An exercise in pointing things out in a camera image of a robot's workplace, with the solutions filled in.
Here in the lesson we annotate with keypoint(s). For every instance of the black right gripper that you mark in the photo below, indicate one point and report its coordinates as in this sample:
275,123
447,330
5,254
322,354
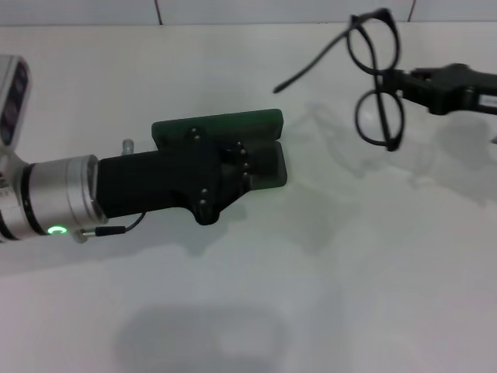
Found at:
454,89

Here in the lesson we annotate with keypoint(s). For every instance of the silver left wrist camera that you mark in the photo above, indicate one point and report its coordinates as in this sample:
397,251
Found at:
13,101

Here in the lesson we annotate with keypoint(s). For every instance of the green glasses case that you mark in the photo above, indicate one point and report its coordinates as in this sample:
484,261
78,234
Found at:
240,120

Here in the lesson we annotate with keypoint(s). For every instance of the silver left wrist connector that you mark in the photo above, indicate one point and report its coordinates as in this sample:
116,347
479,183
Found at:
127,145

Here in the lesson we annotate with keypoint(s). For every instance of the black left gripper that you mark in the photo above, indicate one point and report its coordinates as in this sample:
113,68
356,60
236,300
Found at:
155,182

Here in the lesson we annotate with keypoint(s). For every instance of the black glasses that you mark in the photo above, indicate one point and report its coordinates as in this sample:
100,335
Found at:
376,81

